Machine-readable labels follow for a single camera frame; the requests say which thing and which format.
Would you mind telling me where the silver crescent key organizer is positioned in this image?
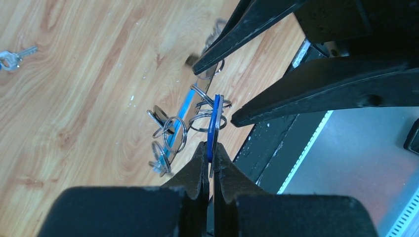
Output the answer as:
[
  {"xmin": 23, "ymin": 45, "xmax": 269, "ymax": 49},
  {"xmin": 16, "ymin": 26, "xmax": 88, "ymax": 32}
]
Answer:
[{"xmin": 147, "ymin": 59, "xmax": 225, "ymax": 177}]

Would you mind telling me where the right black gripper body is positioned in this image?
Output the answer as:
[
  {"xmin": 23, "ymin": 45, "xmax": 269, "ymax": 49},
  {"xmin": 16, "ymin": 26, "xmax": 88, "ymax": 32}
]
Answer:
[{"xmin": 294, "ymin": 0, "xmax": 419, "ymax": 66}]

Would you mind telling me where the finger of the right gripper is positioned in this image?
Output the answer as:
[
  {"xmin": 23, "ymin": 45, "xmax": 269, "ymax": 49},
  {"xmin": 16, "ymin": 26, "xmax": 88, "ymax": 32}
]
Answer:
[
  {"xmin": 231, "ymin": 54, "xmax": 419, "ymax": 127},
  {"xmin": 192, "ymin": 0, "xmax": 306, "ymax": 75}
]

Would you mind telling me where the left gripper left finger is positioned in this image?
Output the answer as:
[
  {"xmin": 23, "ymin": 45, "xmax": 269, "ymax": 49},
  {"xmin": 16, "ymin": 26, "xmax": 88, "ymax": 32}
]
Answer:
[{"xmin": 38, "ymin": 142, "xmax": 209, "ymax": 237}]

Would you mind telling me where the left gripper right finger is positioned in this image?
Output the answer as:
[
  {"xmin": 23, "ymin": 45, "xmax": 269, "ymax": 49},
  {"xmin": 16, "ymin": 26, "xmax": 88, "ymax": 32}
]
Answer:
[{"xmin": 213, "ymin": 143, "xmax": 377, "ymax": 237}]

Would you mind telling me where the silver key with blue tag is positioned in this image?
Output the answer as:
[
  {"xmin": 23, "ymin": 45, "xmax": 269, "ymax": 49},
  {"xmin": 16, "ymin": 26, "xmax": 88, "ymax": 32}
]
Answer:
[{"xmin": 0, "ymin": 45, "xmax": 38, "ymax": 71}]

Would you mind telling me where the white slotted cable duct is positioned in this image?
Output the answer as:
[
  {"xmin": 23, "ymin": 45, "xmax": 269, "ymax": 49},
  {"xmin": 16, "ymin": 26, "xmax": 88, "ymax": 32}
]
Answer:
[{"xmin": 386, "ymin": 189, "xmax": 419, "ymax": 237}]

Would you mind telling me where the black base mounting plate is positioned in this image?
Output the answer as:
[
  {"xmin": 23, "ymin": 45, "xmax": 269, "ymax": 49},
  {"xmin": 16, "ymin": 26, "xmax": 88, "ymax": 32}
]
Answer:
[{"xmin": 230, "ymin": 39, "xmax": 331, "ymax": 195}]

